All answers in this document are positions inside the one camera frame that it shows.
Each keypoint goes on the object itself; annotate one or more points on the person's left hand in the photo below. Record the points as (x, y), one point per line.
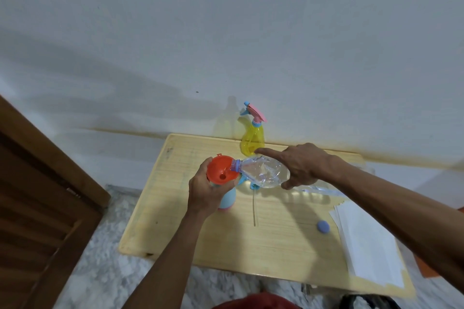
(203, 193)

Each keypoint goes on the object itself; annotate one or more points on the person's right hand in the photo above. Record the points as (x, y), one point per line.
(311, 165)

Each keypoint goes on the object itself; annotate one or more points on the person's right thumb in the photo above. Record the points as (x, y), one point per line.
(290, 184)

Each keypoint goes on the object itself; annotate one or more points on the person's left thumb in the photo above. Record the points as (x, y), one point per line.
(232, 182)

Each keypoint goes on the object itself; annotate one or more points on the orange plastic funnel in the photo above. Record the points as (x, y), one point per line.
(221, 167)

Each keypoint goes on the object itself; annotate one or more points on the light blue spray bottle body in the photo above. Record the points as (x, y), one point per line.
(228, 201)

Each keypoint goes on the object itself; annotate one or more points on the clear plastic water bottle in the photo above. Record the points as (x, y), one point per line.
(264, 171)

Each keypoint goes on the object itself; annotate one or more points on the person's right forearm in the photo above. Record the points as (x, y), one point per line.
(398, 211)

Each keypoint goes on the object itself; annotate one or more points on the person's left forearm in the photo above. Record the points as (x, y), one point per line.
(170, 269)

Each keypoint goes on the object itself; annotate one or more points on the blue spray head with tube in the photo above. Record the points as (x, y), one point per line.
(254, 186)

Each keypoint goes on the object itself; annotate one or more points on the yellow spray bottle pink trigger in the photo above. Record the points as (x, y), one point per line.
(252, 140)

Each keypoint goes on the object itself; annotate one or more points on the blue bottle cap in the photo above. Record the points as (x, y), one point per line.
(323, 227)

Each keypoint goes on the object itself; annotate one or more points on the stack of white paper sheets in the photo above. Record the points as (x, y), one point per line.
(366, 243)

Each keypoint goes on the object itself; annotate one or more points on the red object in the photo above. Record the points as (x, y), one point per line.
(259, 302)

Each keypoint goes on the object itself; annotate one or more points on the black object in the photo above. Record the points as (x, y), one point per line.
(366, 302)

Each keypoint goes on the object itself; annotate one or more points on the orange object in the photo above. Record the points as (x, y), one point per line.
(426, 268)

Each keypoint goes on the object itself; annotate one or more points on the brown wooden louvred door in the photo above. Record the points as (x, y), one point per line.
(40, 211)

